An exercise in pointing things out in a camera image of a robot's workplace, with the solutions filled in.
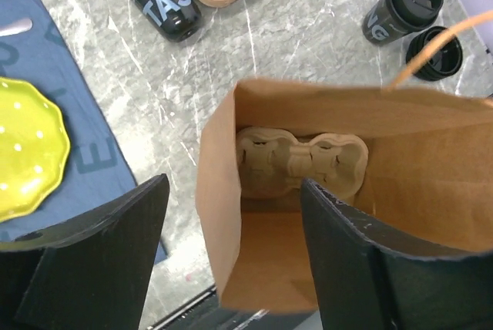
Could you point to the green polka dot plate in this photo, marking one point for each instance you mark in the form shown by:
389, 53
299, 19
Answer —
34, 148

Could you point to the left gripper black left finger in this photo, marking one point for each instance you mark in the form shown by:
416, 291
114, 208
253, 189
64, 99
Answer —
89, 272

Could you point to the brown paper bag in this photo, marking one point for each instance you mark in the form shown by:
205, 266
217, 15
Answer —
415, 158

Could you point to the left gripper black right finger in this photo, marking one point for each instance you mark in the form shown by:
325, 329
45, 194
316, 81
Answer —
370, 275

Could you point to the single pulp cup carrier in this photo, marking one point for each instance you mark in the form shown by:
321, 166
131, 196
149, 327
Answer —
272, 162

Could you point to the silver spoon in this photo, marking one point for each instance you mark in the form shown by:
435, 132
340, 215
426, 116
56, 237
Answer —
17, 27

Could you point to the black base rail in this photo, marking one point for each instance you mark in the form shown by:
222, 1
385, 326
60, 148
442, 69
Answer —
204, 312

